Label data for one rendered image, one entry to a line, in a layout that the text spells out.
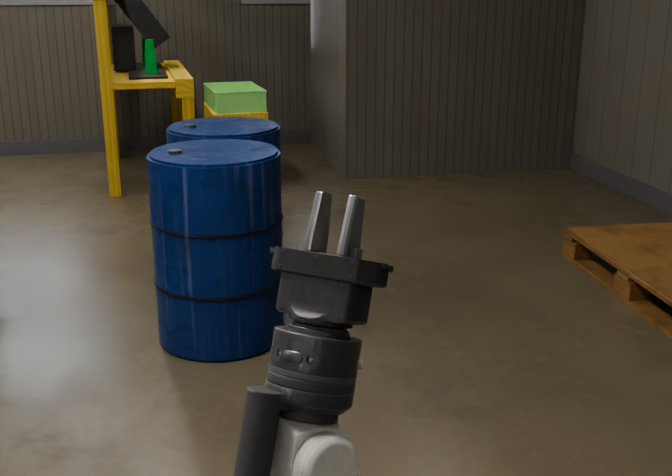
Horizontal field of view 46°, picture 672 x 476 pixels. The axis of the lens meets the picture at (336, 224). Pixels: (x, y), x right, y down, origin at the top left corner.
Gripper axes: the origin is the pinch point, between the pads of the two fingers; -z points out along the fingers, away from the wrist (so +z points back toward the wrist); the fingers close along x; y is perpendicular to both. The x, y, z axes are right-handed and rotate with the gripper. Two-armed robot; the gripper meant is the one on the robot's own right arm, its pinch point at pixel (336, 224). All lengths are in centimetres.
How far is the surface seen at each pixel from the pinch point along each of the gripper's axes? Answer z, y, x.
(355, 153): -80, 453, 241
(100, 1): -139, 292, 357
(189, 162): -25, 159, 152
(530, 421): 46, 206, 26
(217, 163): -26, 163, 142
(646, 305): 0, 317, 8
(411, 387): 44, 207, 71
